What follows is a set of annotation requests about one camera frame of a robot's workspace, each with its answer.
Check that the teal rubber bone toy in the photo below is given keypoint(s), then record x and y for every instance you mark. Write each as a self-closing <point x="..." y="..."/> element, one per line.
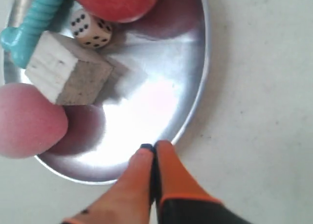
<point x="21" y="41"/>

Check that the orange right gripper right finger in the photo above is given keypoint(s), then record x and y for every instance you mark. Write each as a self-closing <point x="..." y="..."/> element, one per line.
<point x="179" y="197"/>

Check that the red toy apple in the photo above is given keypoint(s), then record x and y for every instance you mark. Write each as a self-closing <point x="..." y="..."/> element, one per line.
<point x="118" y="10"/>

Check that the pale wooden block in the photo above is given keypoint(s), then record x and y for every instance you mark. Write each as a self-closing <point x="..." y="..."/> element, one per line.
<point x="66" y="73"/>

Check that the small wooden die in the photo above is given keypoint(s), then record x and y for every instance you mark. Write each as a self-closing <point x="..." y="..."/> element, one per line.
<point x="90" y="31"/>

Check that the pink toy peach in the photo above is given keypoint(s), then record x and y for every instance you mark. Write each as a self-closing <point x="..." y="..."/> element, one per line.
<point x="29" y="123"/>

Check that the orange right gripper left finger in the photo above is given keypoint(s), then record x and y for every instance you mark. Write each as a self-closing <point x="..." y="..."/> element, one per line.
<point x="129" y="200"/>

